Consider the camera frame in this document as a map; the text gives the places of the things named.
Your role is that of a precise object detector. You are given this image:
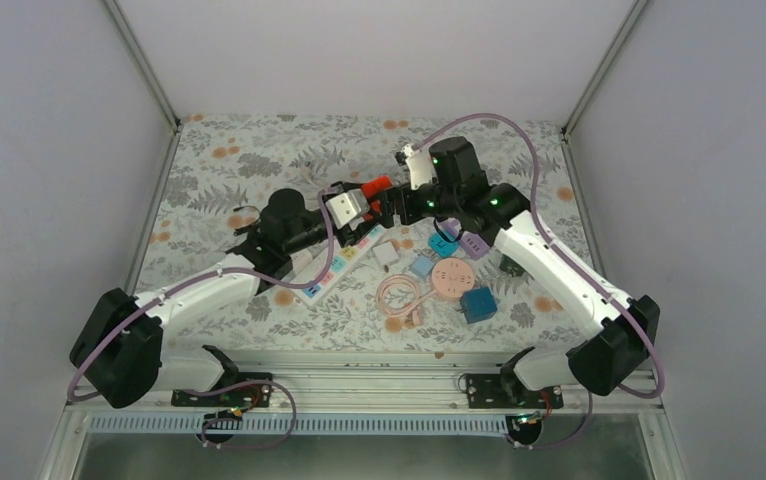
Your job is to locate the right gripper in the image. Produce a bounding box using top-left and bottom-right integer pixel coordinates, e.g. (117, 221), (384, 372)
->
(365, 180), (461, 228)

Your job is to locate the white cube plug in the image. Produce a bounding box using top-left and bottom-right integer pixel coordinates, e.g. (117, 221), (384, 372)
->
(372, 241), (400, 267)

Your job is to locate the white multicolour power strip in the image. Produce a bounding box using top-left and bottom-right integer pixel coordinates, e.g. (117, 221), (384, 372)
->
(292, 226), (386, 307)

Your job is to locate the light blue cube plug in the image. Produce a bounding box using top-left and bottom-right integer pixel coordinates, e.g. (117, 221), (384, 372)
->
(409, 255), (435, 280)

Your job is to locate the cyan cube socket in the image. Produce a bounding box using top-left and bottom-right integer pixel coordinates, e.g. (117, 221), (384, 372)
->
(427, 233), (459, 258)

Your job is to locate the red cube socket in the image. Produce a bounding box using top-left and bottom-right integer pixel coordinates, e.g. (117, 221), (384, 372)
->
(360, 175), (392, 213)

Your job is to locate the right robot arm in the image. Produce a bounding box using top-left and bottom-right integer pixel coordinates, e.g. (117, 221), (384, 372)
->
(373, 136), (661, 407)

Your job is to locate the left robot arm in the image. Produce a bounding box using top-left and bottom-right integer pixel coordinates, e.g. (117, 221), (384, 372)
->
(67, 176), (392, 408)

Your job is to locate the purple power strip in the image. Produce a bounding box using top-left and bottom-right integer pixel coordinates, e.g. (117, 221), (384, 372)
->
(441, 219), (490, 260)

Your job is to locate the pink round socket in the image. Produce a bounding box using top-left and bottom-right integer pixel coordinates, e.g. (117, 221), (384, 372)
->
(430, 257), (476, 301)

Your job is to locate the floral table mat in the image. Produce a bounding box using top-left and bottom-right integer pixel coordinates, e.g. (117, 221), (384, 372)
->
(137, 114), (590, 353)

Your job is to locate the dark green cube socket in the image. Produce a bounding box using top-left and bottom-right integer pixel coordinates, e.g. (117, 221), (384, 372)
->
(499, 255), (526, 277)

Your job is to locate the blue cube socket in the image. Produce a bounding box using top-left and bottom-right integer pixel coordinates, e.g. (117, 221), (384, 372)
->
(459, 287), (498, 325)

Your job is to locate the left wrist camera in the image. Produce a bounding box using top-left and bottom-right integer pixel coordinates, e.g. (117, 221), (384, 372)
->
(325, 189), (370, 229)

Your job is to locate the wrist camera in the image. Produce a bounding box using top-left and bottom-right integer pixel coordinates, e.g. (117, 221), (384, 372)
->
(394, 145), (435, 191)
(325, 189), (370, 229)

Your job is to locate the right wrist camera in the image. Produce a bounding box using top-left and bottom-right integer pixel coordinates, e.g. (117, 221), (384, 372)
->
(394, 145), (435, 191)

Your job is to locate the white coiled power cord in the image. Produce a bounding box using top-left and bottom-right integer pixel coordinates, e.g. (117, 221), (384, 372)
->
(296, 164), (358, 200)

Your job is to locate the pink coiled cable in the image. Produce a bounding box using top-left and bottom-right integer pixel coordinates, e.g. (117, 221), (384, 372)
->
(374, 274), (439, 329)

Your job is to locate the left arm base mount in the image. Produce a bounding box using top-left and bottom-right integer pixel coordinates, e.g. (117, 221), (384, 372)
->
(170, 370), (299, 452)

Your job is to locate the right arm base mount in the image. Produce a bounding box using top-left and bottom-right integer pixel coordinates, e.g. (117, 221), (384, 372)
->
(455, 373), (594, 451)

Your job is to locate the aluminium rail frame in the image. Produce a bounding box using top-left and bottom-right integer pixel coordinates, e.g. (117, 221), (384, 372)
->
(38, 347), (686, 480)

